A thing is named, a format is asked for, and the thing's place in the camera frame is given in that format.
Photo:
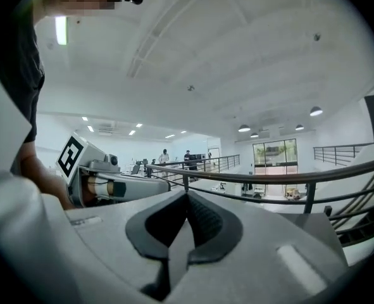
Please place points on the person's left hand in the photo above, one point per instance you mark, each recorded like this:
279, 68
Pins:
91, 187

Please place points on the ceiling air vent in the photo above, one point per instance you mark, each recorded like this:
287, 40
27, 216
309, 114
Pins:
106, 128

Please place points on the cardboard box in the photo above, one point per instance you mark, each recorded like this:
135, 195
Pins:
291, 192

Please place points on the dark curved handrail railing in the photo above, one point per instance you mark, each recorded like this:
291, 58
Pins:
269, 179

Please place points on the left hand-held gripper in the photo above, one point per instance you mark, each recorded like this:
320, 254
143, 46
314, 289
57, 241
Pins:
91, 165

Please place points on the person's head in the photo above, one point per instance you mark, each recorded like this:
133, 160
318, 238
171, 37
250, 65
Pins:
50, 5

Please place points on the glass entrance door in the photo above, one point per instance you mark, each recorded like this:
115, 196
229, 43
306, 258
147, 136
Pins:
275, 157

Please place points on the black landing railing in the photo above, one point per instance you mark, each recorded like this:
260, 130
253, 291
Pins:
338, 147

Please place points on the dome pendant lamp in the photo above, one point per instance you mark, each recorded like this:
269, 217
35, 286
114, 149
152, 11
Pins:
244, 128
254, 135
316, 111
299, 127

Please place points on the black balcony railing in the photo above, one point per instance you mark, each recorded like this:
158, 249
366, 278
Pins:
234, 161

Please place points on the person's left forearm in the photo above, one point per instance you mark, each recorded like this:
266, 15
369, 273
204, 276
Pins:
44, 176

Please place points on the black staircase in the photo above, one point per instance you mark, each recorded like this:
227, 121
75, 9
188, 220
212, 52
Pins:
364, 198

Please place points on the group of recessed ceiling lights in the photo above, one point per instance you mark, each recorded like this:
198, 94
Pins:
90, 128

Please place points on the person's black shirt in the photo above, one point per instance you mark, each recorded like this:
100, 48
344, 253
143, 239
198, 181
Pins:
19, 84

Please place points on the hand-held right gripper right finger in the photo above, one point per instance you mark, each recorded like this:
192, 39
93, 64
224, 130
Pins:
269, 249

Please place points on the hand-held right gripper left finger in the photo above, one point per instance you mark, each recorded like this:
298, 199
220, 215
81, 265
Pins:
110, 226

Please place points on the ceiling sprinkler head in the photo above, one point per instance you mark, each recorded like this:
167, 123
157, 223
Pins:
316, 37
190, 88

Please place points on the long ceiling light panel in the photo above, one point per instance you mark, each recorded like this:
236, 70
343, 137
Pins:
61, 30

